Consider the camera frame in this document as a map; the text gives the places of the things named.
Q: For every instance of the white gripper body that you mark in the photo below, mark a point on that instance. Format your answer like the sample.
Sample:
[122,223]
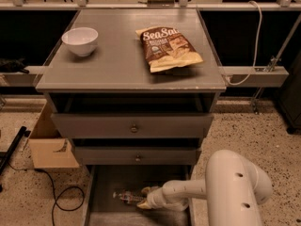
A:
[153,198]

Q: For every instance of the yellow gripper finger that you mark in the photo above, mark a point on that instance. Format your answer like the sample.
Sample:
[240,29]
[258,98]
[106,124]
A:
[148,190]
[143,205]

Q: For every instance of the clear plastic water bottle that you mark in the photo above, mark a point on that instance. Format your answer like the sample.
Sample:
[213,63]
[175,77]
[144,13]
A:
[129,197]

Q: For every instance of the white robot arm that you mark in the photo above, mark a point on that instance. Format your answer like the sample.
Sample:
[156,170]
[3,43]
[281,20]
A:
[233,188]

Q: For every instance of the grey bottom drawer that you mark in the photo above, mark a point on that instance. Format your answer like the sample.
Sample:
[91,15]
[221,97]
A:
[101,208]

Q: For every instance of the grey drawer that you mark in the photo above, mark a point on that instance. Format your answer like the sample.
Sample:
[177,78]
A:
[136,155]
[132,125]
[101,208]

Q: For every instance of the grey middle drawer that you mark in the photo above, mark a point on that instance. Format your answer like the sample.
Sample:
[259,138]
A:
[136,155]

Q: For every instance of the grey top drawer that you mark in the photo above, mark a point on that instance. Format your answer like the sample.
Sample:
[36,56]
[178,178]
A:
[132,125]

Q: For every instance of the grey drawer cabinet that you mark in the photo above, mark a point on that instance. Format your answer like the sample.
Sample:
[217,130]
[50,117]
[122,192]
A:
[114,111]

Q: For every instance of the cardboard box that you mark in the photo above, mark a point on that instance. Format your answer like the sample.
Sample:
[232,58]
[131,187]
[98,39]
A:
[50,150]

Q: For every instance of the brown sea salt chip bag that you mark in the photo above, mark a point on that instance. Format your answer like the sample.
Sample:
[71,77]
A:
[166,48]

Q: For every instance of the black stand leg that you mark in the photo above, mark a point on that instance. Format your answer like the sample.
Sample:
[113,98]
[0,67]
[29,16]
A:
[6,156]

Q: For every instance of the white ceramic bowl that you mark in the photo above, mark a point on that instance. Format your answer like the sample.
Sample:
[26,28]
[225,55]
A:
[81,41]

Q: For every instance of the dark rolling cart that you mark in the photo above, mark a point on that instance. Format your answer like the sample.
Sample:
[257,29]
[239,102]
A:
[289,97]

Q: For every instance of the black object on ledge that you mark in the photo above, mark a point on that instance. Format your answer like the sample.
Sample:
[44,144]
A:
[13,66]

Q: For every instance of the metal railing frame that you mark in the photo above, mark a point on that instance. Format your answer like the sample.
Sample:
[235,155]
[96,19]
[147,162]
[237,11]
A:
[150,3]

